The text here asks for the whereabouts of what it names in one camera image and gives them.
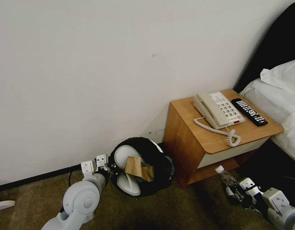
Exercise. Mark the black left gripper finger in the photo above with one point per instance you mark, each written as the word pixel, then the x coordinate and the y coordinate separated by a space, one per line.
pixel 112 165

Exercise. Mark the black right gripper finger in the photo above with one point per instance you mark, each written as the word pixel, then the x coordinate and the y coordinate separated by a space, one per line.
pixel 231 191
pixel 239 200

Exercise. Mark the clear plastic bottle white cap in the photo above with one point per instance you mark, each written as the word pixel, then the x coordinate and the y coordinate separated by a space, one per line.
pixel 225 178

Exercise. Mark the trash bin with black liner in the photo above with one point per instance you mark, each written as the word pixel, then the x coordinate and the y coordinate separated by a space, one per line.
pixel 159 172

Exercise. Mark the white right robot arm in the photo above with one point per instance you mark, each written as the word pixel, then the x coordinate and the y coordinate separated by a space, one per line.
pixel 281 213

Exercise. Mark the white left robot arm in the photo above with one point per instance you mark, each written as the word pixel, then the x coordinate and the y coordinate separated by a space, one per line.
pixel 77 203

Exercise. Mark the flat white object on floor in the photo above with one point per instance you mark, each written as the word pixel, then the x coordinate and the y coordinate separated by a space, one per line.
pixel 3 204

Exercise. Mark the light brown paper bag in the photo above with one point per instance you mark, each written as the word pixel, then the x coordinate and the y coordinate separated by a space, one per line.
pixel 133 165

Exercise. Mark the crumpled brown paper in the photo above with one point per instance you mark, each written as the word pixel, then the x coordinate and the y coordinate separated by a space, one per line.
pixel 147 173

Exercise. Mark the white nightstand drawer front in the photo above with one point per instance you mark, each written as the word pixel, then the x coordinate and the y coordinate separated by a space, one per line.
pixel 233 153

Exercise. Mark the wooden nightstand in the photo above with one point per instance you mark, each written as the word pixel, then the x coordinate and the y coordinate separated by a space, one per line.
pixel 185 139

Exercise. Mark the black remote control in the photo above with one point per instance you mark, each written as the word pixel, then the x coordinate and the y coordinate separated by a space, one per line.
pixel 249 112

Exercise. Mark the beige desk telephone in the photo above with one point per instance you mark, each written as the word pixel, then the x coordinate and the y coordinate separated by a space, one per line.
pixel 224 107

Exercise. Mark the bed with white sheet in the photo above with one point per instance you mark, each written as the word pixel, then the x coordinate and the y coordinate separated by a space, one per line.
pixel 276 100

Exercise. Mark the black headboard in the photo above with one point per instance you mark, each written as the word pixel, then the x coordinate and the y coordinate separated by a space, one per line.
pixel 279 43

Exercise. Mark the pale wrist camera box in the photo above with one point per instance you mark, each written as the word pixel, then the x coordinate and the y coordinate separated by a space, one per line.
pixel 246 184
pixel 102 160

